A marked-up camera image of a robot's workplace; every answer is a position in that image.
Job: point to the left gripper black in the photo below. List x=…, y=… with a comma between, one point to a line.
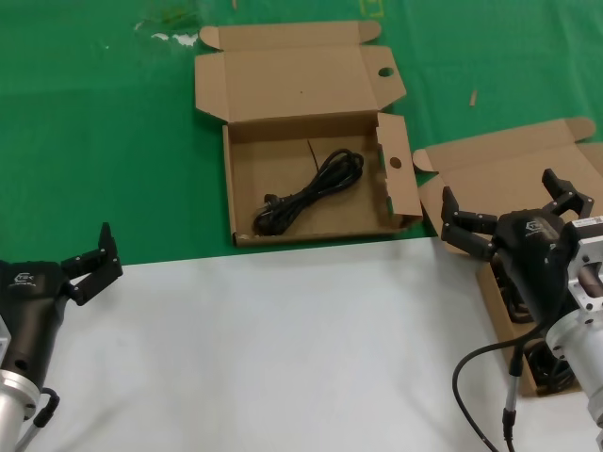
x=33, y=311

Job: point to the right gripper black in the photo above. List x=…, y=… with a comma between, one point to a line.
x=532, y=254

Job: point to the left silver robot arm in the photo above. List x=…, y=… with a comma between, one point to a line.
x=14, y=409

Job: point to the open brown cardboard box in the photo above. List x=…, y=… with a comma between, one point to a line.
x=494, y=160
x=301, y=80

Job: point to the small flat cardboard scrap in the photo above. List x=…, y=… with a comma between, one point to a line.
x=473, y=98

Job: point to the green table cloth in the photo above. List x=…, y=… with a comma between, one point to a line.
x=94, y=141

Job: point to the right silver wrist camera mount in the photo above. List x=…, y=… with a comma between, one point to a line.
x=589, y=249

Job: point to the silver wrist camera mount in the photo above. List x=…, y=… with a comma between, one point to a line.
x=589, y=249
x=4, y=339

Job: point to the left silver wrist camera mount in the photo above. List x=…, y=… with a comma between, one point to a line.
x=4, y=339

